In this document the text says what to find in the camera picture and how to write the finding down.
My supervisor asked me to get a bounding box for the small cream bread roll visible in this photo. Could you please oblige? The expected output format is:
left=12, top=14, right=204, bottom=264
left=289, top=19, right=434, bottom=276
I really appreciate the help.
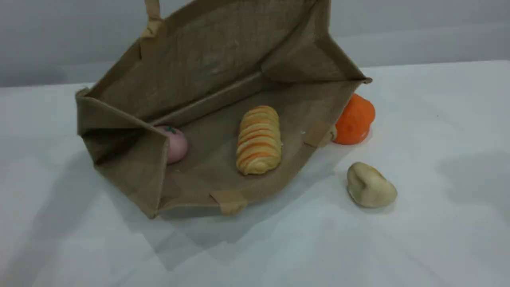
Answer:
left=347, top=161, right=398, bottom=209

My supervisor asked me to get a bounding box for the long striped bread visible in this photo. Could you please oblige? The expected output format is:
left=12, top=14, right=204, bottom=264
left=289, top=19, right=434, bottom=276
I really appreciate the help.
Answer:
left=236, top=105, right=282, bottom=176

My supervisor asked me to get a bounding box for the orange toy fruit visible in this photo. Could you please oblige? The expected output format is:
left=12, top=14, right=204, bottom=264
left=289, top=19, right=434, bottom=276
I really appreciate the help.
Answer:
left=333, top=93, right=376, bottom=145

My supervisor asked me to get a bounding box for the pink toy peach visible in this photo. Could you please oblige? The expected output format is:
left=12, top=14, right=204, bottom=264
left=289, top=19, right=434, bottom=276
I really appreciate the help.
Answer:
left=153, top=125, right=188, bottom=165

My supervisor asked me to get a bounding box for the brown jute tote bag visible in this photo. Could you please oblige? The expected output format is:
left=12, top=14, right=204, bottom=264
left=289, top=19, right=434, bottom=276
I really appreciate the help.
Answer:
left=75, top=0, right=373, bottom=220

